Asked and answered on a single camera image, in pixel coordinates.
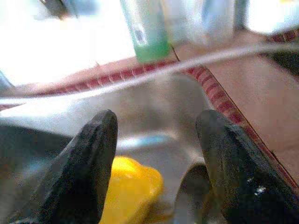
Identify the metal tap lever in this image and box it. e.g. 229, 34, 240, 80
39, 0, 79, 21

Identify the clear plastic cup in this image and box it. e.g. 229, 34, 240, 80
167, 0, 235, 46

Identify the yellow plastic strainer bowl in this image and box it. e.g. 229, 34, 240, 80
99, 155, 164, 224

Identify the round steel bowl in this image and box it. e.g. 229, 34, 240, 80
174, 163, 226, 224

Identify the white plastic hose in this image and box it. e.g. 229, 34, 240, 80
0, 43, 299, 105

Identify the clear bottle with blue cap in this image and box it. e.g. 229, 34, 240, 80
120, 0, 171, 63

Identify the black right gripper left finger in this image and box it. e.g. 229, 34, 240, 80
16, 109, 118, 224

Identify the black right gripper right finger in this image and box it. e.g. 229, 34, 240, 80
195, 109, 299, 224

